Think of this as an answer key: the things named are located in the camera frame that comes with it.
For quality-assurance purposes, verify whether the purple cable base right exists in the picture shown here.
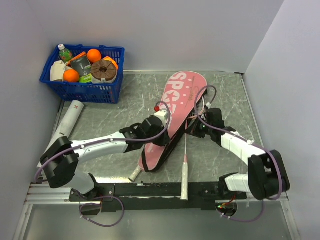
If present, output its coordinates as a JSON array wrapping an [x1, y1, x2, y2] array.
[[215, 200, 266, 223]]

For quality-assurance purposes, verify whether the green small box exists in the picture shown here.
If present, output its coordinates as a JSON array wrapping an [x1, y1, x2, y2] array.
[[78, 73, 92, 83]]

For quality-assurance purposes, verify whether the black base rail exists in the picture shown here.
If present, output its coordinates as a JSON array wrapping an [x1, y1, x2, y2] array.
[[68, 181, 253, 214]]

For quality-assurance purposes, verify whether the brown round cake pack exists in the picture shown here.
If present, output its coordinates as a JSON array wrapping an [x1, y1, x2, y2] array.
[[91, 59, 118, 84]]

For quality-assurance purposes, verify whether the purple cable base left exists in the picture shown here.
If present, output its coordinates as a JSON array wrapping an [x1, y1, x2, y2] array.
[[79, 195, 125, 228]]

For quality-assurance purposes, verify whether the orange fruit rear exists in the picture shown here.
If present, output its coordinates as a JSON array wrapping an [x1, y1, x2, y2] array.
[[86, 48, 102, 63]]

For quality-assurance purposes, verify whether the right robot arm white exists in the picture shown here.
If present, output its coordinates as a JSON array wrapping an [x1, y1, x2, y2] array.
[[186, 108, 291, 201]]

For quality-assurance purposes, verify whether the orange fruit front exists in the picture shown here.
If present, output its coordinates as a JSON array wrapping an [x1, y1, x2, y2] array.
[[63, 69, 80, 83]]

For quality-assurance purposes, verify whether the badminton racket pink shaft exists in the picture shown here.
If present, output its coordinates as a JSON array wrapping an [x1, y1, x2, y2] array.
[[180, 96, 206, 201]]

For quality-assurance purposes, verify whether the green drink bottle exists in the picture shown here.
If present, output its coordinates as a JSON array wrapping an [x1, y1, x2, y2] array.
[[58, 44, 73, 63]]

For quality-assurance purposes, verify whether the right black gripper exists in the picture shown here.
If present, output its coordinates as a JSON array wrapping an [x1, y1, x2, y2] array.
[[185, 115, 213, 139]]

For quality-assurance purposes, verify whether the orange snack box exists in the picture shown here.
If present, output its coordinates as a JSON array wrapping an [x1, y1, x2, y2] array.
[[103, 56, 119, 70]]

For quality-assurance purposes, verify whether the white shuttlecock tube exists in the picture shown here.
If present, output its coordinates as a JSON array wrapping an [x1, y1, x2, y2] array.
[[44, 100, 84, 152]]

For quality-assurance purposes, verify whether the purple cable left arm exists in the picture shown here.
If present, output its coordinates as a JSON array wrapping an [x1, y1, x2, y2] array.
[[33, 100, 172, 184]]

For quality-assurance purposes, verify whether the purple cable base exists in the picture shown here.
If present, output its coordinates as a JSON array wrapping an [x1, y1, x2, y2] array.
[[79, 195, 125, 228], [215, 200, 266, 223]]

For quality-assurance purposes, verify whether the cream paper bag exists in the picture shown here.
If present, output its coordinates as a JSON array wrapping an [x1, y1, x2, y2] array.
[[50, 60, 66, 82]]

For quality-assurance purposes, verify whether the black product box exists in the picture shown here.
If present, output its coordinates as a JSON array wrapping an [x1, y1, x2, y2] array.
[[70, 55, 92, 77]]

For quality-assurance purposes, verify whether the blue plastic basket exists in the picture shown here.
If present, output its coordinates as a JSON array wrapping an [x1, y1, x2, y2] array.
[[39, 45, 125, 104]]

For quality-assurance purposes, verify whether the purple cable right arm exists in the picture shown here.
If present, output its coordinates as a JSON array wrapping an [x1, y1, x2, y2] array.
[[194, 84, 285, 202]]

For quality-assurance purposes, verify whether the orange fruit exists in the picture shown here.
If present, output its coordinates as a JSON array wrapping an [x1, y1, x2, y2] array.
[[86, 48, 102, 63], [63, 69, 80, 83]]

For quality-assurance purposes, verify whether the pink racket bag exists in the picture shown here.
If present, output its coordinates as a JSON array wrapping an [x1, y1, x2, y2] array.
[[138, 71, 207, 172]]

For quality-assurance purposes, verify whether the orange flat box rear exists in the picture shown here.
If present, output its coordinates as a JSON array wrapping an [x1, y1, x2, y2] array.
[[65, 51, 87, 66]]

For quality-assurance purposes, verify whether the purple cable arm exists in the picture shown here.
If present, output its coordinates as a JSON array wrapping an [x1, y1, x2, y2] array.
[[194, 84, 285, 202], [33, 100, 172, 184]]

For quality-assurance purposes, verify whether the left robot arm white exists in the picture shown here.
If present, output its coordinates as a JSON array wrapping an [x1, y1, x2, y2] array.
[[40, 113, 170, 201]]

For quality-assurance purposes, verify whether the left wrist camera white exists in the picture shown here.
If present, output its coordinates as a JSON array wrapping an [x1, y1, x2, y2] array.
[[153, 106, 168, 127]]

